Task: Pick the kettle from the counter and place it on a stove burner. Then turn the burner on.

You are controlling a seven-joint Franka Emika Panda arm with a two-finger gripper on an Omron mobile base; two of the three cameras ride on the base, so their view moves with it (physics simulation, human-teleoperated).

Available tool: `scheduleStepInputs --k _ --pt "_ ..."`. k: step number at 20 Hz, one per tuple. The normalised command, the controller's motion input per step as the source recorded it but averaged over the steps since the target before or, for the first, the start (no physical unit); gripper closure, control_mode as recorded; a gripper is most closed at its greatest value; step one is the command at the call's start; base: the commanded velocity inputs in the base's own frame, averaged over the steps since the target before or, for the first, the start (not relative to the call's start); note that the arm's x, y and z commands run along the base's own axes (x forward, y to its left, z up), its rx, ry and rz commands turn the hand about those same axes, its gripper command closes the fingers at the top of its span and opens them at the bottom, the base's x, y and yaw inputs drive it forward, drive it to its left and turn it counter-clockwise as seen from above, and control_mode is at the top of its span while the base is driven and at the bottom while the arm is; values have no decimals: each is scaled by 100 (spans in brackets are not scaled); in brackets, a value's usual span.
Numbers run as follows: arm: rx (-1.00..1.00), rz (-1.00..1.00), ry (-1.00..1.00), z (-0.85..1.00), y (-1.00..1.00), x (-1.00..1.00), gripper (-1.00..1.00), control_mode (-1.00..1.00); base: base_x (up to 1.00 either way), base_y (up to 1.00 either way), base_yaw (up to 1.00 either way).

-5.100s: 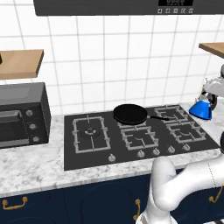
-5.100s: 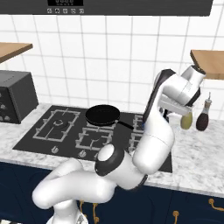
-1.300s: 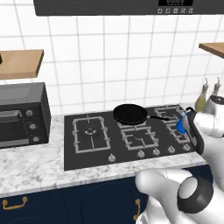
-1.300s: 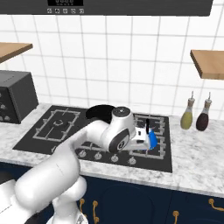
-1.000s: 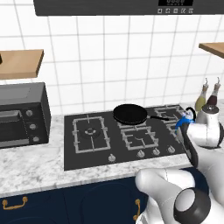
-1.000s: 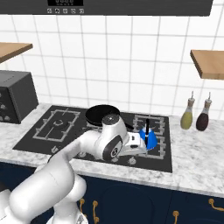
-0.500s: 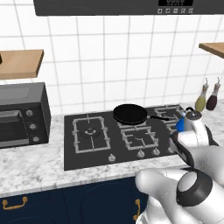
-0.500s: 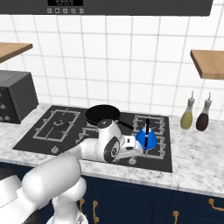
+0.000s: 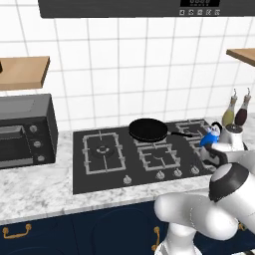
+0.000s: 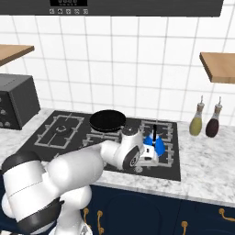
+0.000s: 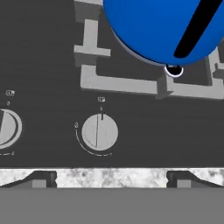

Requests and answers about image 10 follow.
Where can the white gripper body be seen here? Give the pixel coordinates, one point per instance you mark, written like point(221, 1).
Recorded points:
point(146, 162)

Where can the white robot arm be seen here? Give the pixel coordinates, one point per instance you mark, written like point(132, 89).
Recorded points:
point(70, 171)

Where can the navy cupboard door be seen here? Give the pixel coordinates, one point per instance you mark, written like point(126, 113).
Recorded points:
point(137, 211)
point(87, 200)
point(208, 220)

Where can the black round pan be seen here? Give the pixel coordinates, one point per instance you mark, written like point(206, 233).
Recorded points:
point(107, 120)

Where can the olive oil bottle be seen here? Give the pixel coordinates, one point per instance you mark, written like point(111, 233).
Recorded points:
point(195, 125)

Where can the dark vinegar bottle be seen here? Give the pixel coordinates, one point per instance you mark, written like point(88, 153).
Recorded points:
point(212, 127)

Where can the black hob with grey grates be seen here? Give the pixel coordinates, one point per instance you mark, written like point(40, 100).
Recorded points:
point(61, 131)

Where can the dark grey toaster oven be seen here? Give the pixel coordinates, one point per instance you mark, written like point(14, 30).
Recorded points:
point(18, 101)

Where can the dark range hood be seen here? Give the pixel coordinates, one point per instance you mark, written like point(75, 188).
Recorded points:
point(137, 7)

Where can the wooden wall shelf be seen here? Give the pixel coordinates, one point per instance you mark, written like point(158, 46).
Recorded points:
point(12, 52)
point(220, 65)

